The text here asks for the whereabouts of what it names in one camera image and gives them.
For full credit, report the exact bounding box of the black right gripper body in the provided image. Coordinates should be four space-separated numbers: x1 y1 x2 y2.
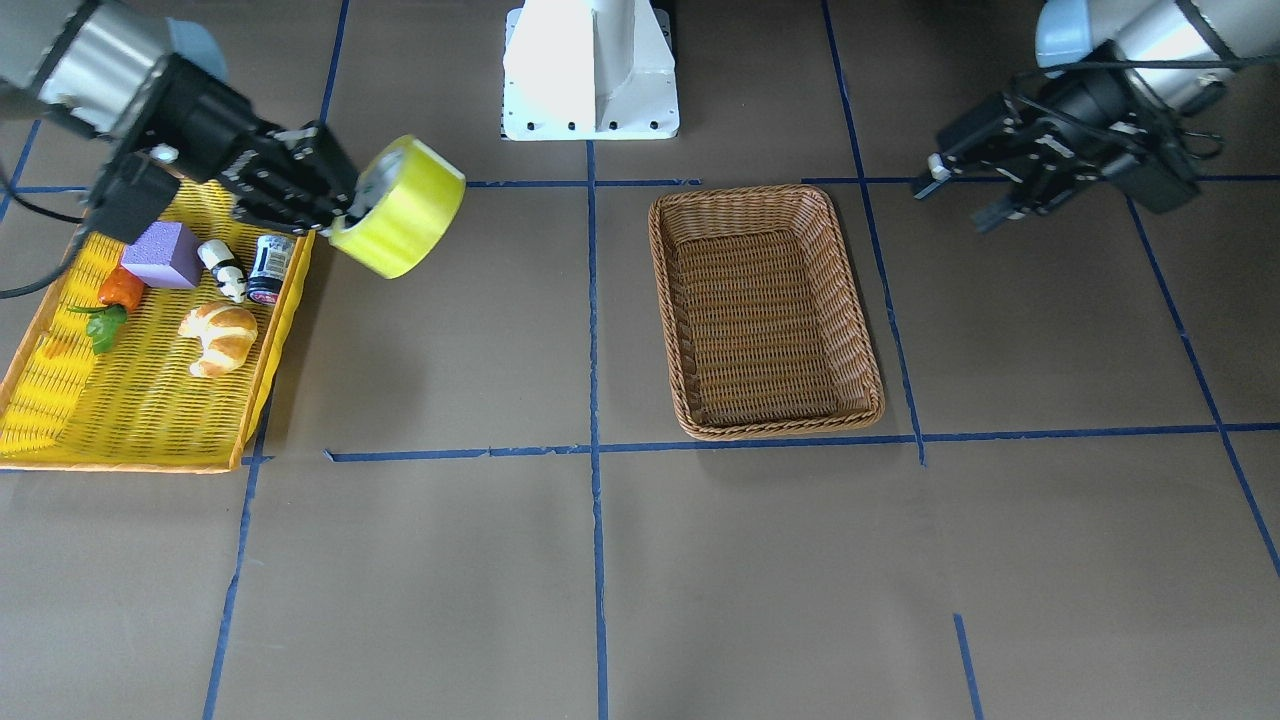
131 55 332 201

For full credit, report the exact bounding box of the brown wicker basket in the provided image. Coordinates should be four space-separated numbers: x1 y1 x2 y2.
648 184 886 441

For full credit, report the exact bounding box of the yellow tape roll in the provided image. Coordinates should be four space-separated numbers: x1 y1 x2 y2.
329 135 467 279

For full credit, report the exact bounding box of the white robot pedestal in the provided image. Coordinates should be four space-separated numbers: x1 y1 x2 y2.
500 1 681 142

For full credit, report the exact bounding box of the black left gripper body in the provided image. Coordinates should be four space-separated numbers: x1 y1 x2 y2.
936 70 1161 201

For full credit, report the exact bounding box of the yellow plastic basket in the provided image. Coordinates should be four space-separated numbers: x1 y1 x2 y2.
1 233 317 473

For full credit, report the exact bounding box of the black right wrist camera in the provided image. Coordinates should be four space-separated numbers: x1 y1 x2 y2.
84 152 180 245

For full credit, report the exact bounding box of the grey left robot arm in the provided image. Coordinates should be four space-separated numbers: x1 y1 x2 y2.
911 1 1279 233

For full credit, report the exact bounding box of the small dark can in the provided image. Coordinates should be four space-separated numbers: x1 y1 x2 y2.
247 234 296 306

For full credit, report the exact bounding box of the toy carrot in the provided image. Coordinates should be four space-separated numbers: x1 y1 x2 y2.
69 265 146 356

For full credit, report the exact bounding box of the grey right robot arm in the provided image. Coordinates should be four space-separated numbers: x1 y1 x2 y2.
1 1 358 243

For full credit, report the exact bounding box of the toy panda figure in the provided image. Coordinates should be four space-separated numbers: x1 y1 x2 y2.
197 240 248 304

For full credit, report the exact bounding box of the toy croissant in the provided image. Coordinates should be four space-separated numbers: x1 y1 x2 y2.
177 301 259 379

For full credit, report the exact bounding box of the purple foam block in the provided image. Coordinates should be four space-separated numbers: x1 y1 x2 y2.
119 222 205 290

